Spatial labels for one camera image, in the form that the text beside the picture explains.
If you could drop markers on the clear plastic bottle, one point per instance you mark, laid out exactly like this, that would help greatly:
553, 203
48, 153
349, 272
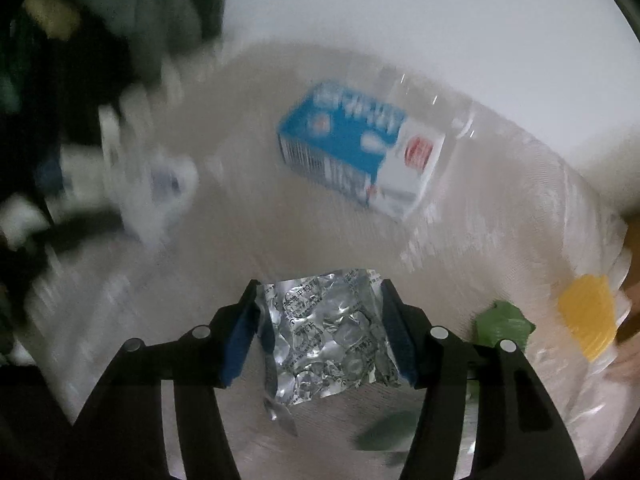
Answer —
452, 110

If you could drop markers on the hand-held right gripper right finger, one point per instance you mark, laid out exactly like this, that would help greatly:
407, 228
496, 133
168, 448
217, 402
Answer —
396, 332

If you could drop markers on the dark cloth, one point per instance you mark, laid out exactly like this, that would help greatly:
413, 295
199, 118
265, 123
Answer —
125, 15

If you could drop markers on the green crumpled wrapper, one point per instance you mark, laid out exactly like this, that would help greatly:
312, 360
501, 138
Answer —
502, 325

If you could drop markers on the white crumpled paper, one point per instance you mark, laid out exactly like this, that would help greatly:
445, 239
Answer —
165, 185

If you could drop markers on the blue and white carton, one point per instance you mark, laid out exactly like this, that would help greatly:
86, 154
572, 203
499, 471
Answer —
345, 135

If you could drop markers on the beige fringed blanket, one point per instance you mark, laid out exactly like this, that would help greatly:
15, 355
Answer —
310, 240

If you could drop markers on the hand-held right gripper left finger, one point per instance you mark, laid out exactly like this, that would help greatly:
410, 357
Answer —
241, 340

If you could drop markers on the silver foil blister pack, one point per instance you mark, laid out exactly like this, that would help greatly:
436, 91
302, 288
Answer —
322, 332

